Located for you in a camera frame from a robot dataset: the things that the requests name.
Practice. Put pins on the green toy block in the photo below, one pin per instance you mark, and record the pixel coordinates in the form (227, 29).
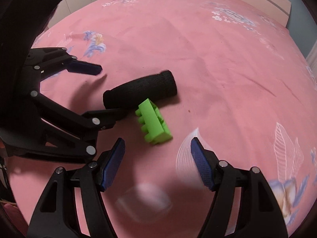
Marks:
(153, 121)

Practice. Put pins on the pink floral bedsheet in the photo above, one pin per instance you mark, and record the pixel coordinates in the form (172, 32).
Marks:
(210, 79)

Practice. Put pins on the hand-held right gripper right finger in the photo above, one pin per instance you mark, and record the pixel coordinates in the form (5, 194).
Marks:
(201, 166)

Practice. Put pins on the black foam tube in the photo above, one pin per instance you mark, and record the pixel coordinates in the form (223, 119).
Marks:
(141, 90)

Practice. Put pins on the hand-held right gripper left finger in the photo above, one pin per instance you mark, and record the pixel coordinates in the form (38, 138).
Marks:
(112, 166)

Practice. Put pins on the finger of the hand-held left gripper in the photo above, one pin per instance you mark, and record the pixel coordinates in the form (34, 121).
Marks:
(84, 67)
(104, 117)

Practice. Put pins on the clear plastic container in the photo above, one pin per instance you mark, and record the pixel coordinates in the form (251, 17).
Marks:
(146, 200)

